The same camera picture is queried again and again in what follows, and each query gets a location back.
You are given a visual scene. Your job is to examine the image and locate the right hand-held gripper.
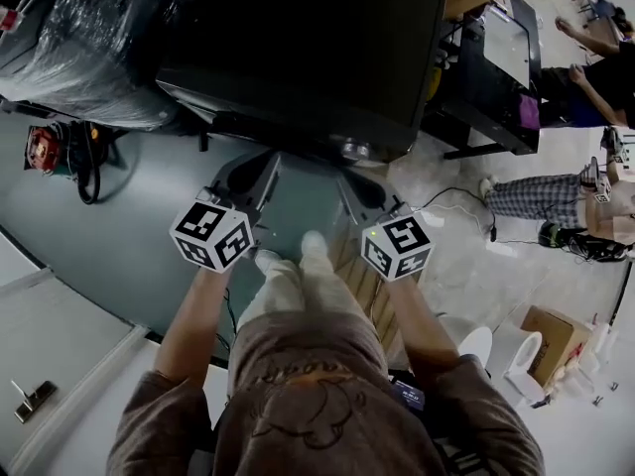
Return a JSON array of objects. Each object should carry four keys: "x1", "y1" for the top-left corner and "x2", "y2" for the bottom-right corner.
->
[{"x1": 336, "y1": 165, "x2": 436, "y2": 284}]

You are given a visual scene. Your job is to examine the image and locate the person's white shoe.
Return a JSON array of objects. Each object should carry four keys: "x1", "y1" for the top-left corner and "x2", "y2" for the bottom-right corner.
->
[
  {"x1": 300, "y1": 230, "x2": 329, "y2": 261},
  {"x1": 253, "y1": 248, "x2": 282, "y2": 276}
]

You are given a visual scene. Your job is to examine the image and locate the person's brown t-shirt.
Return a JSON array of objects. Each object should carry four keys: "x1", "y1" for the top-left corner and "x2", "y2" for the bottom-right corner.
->
[{"x1": 106, "y1": 309, "x2": 547, "y2": 476}]

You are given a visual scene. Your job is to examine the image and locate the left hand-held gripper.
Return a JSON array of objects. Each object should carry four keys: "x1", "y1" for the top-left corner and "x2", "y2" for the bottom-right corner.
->
[{"x1": 169, "y1": 152, "x2": 284, "y2": 273}]

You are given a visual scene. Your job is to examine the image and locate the metal door handle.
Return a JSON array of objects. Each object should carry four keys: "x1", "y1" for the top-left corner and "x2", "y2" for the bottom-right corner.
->
[{"x1": 10, "y1": 378, "x2": 59, "y2": 424}]

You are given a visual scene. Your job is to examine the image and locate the person's right white shoe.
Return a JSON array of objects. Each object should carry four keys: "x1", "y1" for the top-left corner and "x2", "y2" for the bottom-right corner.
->
[{"x1": 300, "y1": 230, "x2": 329, "y2": 261}]

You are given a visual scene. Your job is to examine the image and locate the black cable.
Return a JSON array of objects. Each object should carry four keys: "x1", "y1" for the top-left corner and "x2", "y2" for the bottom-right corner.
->
[{"x1": 424, "y1": 186, "x2": 500, "y2": 243}]

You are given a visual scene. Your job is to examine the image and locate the black table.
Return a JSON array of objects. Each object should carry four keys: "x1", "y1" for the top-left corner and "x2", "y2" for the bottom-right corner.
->
[{"x1": 425, "y1": 0, "x2": 543, "y2": 162}]

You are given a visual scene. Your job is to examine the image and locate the plastic-wrapped black machine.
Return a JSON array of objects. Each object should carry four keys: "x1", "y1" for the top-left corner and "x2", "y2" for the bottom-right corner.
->
[{"x1": 0, "y1": 0, "x2": 195, "y2": 132}]

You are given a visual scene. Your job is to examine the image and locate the person's beige trousers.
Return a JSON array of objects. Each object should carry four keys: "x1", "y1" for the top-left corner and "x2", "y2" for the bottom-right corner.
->
[{"x1": 236, "y1": 253, "x2": 369, "y2": 334}]

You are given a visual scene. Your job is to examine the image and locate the wooden slat board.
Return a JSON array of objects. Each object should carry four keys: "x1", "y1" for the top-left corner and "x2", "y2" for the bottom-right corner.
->
[{"x1": 327, "y1": 223, "x2": 426, "y2": 369}]

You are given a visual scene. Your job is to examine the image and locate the white door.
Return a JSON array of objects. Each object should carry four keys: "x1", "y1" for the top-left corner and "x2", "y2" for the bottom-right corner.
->
[{"x1": 0, "y1": 264, "x2": 151, "y2": 476}]

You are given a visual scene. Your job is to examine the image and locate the white board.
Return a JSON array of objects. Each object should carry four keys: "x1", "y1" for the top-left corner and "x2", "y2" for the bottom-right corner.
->
[{"x1": 482, "y1": 5, "x2": 531, "y2": 89}]

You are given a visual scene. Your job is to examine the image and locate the small brown cardboard box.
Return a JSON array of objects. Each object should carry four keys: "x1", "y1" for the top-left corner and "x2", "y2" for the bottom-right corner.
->
[{"x1": 519, "y1": 304, "x2": 595, "y2": 390}]

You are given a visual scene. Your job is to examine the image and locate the purple cloth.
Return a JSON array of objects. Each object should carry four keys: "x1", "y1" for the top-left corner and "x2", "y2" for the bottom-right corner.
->
[{"x1": 517, "y1": 93, "x2": 541, "y2": 131}]

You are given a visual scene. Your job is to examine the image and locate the person's right forearm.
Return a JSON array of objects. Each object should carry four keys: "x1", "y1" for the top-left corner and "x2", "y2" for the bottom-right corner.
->
[{"x1": 384, "y1": 274, "x2": 461, "y2": 372}]

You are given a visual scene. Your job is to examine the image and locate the black hose loop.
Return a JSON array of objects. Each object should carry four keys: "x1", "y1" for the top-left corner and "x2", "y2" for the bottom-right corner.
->
[{"x1": 68, "y1": 119, "x2": 138, "y2": 206}]

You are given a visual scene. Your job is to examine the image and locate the person's left forearm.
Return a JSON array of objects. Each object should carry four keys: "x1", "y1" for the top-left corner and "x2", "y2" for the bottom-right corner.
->
[{"x1": 153, "y1": 264, "x2": 235, "y2": 387}]

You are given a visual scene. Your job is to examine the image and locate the person's left white shoe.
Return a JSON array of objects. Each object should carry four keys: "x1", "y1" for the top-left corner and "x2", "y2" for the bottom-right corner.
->
[{"x1": 253, "y1": 248, "x2": 282, "y2": 276}]

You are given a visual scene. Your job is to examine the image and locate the red round tool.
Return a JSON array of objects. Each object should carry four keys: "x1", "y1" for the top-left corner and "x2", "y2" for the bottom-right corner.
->
[{"x1": 26, "y1": 125, "x2": 64, "y2": 173}]

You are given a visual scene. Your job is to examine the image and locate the black waist device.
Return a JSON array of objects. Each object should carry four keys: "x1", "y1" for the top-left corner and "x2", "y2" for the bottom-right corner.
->
[{"x1": 390, "y1": 376, "x2": 429, "y2": 412}]

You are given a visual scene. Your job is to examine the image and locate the white cable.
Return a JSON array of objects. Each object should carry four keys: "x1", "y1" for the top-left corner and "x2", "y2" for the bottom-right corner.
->
[{"x1": 410, "y1": 200, "x2": 497, "y2": 243}]

